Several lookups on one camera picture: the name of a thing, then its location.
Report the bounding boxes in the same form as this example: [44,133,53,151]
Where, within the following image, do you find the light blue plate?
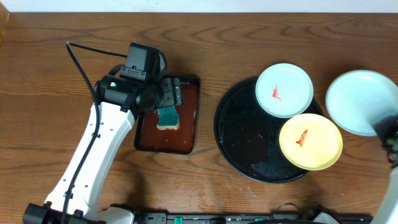
[255,63,313,118]
[325,70,397,136]

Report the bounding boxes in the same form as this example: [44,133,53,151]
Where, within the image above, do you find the round black tray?
[214,78,308,184]

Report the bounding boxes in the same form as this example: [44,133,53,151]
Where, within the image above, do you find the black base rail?
[133,203,373,224]

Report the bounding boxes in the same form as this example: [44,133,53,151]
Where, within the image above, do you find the black rectangular water tray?
[134,74,200,154]

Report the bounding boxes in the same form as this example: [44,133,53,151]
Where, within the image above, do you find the green yellow sponge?
[157,106,180,130]

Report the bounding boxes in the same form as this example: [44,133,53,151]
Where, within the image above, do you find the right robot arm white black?
[371,115,397,224]

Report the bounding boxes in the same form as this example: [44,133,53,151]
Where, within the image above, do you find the yellow plate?
[279,113,343,170]

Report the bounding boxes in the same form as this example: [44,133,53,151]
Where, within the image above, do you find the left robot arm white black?
[22,75,182,224]

